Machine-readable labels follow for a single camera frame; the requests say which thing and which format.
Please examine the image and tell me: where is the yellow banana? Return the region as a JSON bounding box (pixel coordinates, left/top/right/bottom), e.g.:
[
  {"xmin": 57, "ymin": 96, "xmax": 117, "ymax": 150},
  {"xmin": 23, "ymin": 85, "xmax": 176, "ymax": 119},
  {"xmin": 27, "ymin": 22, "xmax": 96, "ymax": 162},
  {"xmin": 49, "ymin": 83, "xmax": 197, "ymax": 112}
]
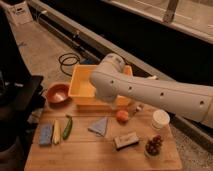
[{"xmin": 52, "ymin": 120, "xmax": 61, "ymax": 144}]

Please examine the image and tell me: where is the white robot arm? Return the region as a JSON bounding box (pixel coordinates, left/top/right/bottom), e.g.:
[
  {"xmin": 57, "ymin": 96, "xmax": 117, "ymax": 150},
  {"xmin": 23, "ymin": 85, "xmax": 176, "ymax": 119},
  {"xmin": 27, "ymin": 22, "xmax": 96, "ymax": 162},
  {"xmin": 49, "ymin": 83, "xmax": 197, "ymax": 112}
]
[{"xmin": 89, "ymin": 53, "xmax": 213, "ymax": 128}]

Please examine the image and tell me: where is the yellow plastic tray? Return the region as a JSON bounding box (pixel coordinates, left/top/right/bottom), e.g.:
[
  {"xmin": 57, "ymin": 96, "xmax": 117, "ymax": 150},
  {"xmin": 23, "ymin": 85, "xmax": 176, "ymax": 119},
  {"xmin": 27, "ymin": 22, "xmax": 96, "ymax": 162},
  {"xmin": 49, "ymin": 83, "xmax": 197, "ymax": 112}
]
[{"xmin": 68, "ymin": 65, "xmax": 132, "ymax": 106}]

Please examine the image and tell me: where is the orange fruit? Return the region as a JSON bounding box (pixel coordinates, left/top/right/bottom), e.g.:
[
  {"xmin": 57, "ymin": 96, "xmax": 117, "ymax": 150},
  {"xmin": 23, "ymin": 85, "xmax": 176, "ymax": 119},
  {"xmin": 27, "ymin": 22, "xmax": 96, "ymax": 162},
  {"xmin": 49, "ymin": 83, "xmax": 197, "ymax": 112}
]
[{"xmin": 116, "ymin": 110, "xmax": 129, "ymax": 123}]

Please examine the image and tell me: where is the small spice bottle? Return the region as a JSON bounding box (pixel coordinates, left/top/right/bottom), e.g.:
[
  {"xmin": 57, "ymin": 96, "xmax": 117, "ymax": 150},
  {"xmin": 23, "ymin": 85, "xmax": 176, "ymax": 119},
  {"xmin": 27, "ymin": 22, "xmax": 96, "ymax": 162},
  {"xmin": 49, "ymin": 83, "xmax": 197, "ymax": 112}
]
[{"xmin": 129, "ymin": 103, "xmax": 144, "ymax": 116}]

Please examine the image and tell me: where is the blue folded cloth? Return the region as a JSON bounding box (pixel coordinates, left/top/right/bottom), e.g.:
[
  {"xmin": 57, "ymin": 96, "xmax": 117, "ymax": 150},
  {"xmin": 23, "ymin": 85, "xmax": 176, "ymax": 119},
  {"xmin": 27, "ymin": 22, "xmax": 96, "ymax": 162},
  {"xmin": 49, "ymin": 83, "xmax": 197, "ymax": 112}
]
[{"xmin": 88, "ymin": 117, "xmax": 108, "ymax": 136}]

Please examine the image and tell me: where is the red bowl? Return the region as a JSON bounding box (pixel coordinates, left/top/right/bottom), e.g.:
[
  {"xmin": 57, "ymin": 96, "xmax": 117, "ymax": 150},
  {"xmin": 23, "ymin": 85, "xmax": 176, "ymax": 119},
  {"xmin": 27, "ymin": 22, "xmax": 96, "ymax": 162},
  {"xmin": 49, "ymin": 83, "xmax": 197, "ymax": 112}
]
[{"xmin": 45, "ymin": 83, "xmax": 69, "ymax": 104}]

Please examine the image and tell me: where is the dark rectangular block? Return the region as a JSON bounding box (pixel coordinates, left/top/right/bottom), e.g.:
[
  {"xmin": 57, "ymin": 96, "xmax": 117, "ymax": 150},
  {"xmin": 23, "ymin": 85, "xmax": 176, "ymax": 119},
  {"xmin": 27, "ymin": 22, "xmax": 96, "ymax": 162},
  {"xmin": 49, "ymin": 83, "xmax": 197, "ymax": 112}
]
[{"xmin": 114, "ymin": 132, "xmax": 139, "ymax": 150}]

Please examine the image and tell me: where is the green cucumber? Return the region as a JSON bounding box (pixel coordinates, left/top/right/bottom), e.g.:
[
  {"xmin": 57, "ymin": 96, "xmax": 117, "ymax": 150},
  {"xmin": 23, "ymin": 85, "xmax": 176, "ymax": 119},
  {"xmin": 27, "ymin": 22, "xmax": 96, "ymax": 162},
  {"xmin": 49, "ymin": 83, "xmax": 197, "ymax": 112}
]
[{"xmin": 62, "ymin": 115, "xmax": 73, "ymax": 140}]

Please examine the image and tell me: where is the white cup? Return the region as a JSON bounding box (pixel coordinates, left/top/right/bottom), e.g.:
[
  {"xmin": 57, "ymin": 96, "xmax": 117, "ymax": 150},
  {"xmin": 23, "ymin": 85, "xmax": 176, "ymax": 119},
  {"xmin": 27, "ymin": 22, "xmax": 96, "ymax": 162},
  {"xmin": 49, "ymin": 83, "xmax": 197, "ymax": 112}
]
[{"xmin": 151, "ymin": 110, "xmax": 170, "ymax": 130}]

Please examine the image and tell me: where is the wooden table board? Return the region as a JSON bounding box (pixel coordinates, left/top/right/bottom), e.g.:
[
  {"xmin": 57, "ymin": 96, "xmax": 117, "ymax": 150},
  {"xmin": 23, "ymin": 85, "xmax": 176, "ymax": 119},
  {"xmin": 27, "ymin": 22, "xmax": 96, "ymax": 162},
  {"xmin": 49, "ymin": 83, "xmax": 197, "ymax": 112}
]
[{"xmin": 24, "ymin": 101, "xmax": 182, "ymax": 171}]

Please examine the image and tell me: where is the blue sponge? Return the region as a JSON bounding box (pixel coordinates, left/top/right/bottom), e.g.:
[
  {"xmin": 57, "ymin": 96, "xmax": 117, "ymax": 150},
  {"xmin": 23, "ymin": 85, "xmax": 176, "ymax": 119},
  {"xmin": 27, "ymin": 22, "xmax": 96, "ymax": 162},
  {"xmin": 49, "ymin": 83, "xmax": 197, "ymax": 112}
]
[{"xmin": 39, "ymin": 123, "xmax": 53, "ymax": 146}]

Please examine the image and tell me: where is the bowl of dark grapes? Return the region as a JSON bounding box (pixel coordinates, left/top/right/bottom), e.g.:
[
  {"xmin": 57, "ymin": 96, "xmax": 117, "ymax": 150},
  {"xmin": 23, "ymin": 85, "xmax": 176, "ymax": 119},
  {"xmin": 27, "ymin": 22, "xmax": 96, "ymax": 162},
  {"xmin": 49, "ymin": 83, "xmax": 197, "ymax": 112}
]
[{"xmin": 145, "ymin": 135, "xmax": 163, "ymax": 157}]

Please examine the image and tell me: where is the black cart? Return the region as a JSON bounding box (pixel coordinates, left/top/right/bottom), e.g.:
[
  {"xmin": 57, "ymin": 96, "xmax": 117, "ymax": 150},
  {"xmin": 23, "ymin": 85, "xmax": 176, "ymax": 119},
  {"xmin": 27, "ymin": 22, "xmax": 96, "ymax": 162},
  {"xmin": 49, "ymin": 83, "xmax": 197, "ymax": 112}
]
[{"xmin": 0, "ymin": 71, "xmax": 46, "ymax": 171}]

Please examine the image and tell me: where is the white box with label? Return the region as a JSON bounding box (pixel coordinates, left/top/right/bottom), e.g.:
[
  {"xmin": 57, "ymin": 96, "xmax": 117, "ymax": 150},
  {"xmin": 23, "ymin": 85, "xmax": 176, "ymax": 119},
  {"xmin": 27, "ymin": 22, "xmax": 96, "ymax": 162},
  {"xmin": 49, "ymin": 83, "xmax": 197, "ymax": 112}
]
[{"xmin": 7, "ymin": 1, "xmax": 33, "ymax": 26}]

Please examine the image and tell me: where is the black coiled cable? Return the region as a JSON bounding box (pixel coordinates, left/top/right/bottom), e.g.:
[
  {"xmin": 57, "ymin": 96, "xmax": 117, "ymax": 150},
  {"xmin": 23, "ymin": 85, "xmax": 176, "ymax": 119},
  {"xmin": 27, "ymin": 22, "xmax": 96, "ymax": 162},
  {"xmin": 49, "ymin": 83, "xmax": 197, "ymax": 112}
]
[{"xmin": 58, "ymin": 52, "xmax": 82, "ymax": 77}]

